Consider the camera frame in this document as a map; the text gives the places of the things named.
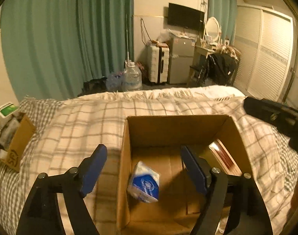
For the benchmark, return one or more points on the large green curtain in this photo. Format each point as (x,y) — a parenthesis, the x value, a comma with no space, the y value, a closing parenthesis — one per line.
(52,47)

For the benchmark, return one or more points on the plaid beige blanket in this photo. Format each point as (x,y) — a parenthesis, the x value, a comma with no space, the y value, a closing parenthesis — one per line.
(81,124)

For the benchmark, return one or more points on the red brown book box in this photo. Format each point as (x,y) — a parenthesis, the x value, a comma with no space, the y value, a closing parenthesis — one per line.
(224,158)

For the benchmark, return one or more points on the small SF cardboard box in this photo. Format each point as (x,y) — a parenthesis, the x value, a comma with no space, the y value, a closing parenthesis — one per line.
(14,138)

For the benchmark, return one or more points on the oval white vanity mirror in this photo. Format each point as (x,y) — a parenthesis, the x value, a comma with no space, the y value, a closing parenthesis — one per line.
(213,29)

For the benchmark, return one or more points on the black bag on floor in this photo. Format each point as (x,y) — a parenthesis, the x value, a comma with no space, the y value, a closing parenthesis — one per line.
(94,86)

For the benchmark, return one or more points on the silver mini fridge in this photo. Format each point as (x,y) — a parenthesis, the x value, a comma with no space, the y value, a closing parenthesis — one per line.
(181,58)

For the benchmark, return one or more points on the white dressing table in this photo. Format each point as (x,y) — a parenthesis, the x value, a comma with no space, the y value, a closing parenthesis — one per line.
(200,61)

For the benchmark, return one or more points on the green curtain by wardrobe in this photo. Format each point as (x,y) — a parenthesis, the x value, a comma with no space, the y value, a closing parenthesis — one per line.
(225,11)

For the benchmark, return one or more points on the black wall television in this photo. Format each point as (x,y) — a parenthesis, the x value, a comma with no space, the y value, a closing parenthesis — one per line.
(185,17)

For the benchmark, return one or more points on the white hard suitcase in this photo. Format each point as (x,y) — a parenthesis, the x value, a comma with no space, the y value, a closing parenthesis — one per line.
(157,61)

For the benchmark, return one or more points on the large clear water jug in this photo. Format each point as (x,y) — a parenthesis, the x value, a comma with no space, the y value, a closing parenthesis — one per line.
(132,77)

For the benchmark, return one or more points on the black jacket on chair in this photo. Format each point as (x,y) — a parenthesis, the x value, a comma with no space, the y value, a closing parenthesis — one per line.
(222,68)

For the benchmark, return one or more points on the white louvered wardrobe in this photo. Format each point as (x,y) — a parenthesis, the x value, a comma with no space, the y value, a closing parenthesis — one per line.
(265,39)

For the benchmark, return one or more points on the grey checked pillow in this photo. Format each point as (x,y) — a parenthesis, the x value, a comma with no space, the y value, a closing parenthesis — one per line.
(39,111)

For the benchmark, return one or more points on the large open cardboard box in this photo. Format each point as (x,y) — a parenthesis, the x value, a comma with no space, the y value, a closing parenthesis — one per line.
(156,141)

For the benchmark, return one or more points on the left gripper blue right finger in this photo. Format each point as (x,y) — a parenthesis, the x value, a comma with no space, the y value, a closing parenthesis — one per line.
(248,213)

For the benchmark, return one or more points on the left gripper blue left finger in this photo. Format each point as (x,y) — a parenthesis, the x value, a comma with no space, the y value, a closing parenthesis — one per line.
(41,214)

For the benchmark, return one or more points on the blue white tissue pack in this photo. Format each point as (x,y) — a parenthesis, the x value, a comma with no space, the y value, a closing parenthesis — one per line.
(143,184)

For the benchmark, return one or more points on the green white small box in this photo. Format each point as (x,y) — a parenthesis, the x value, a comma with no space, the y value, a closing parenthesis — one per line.
(7,110)

